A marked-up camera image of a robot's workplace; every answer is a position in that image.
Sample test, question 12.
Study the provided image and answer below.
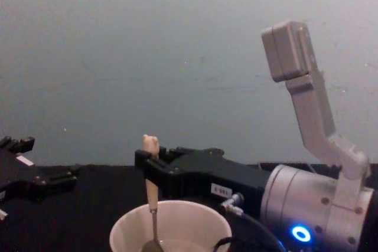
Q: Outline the spoon with cream handle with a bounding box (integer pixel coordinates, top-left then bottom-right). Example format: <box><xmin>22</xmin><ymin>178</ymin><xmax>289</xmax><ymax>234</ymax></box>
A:
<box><xmin>141</xmin><ymin>134</ymin><xmax>167</xmax><ymax>252</ymax></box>

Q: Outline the thin dark cable silver plug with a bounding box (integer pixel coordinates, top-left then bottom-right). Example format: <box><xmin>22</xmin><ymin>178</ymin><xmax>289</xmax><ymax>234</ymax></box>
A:
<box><xmin>211</xmin><ymin>192</ymin><xmax>286</xmax><ymax>252</ymax></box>

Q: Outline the white paper cup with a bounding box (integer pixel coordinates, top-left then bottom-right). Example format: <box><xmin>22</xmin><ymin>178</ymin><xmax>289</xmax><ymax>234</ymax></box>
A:
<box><xmin>109</xmin><ymin>199</ymin><xmax>233</xmax><ymax>252</ymax></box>

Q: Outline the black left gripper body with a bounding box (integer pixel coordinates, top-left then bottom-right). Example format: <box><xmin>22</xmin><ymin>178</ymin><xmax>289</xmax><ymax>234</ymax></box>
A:
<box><xmin>0</xmin><ymin>148</ymin><xmax>40</xmax><ymax>189</ymax></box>

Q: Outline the black table cloth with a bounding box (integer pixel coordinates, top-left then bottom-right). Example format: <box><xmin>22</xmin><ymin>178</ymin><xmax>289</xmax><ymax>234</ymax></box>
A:
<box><xmin>0</xmin><ymin>162</ymin><xmax>378</xmax><ymax>252</ymax></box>

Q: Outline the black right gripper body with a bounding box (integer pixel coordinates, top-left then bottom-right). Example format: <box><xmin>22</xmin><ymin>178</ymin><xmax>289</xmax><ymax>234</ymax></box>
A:
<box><xmin>173</xmin><ymin>146</ymin><xmax>267</xmax><ymax>203</ymax></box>

